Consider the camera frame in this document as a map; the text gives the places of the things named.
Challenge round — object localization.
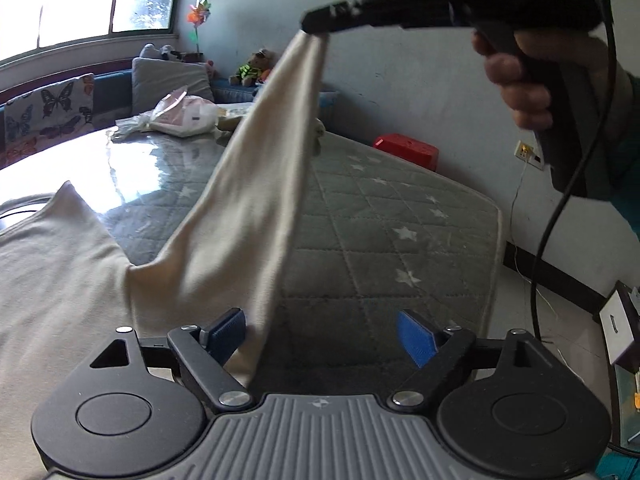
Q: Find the pale yellow cloth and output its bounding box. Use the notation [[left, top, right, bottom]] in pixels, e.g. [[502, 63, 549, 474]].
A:
[[309, 117, 329, 157]]

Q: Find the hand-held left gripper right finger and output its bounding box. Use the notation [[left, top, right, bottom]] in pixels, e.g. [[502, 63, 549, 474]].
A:
[[392, 309, 544, 409]]

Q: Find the teddy bear with yellow vest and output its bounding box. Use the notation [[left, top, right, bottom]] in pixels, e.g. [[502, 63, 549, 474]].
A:
[[228, 48, 276, 88]]

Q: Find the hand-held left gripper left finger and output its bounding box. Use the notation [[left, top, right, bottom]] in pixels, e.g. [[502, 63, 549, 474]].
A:
[[89, 307, 254, 411]]

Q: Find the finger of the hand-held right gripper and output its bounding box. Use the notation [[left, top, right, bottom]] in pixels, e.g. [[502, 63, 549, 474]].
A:
[[300, 0, 372, 37]]

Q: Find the blue window bench cushion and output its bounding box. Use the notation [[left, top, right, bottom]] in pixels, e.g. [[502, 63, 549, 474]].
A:
[[0, 71, 266, 126]]

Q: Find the cream long-sleeve shirt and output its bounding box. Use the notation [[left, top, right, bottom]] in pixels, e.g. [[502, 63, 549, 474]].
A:
[[0, 30, 332, 480]]

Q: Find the wall power socket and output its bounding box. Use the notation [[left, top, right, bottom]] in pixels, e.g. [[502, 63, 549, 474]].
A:
[[514, 140, 547, 172]]

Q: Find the white plush toy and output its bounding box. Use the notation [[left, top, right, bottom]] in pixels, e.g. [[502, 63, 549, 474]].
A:
[[138, 43, 185, 64]]

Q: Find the red plastic box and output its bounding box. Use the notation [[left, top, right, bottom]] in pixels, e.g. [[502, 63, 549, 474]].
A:
[[373, 132, 440, 171]]

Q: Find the grey pillow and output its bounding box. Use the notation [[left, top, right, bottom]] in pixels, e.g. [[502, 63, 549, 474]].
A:
[[131, 57, 216, 117]]

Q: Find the person's right hand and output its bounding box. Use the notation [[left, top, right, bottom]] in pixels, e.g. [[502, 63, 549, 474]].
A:
[[472, 28, 627, 133]]

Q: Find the clear plastic bag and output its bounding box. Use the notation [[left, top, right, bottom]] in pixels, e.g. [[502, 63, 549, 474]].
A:
[[115, 86, 222, 140]]

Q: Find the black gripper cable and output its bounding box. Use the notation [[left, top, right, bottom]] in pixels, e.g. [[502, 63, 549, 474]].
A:
[[530, 0, 618, 343]]

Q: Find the butterfly print pillow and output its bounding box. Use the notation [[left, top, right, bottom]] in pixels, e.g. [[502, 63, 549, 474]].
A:
[[2, 73, 97, 161]]

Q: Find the colourful pinwheel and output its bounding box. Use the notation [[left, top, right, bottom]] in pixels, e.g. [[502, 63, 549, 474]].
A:
[[187, 2, 213, 56]]

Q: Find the brown and white box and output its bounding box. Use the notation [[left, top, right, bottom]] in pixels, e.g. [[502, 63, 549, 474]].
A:
[[599, 280, 640, 373]]

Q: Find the green star-quilted mattress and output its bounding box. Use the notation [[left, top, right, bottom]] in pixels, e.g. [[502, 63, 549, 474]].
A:
[[0, 127, 503, 386]]

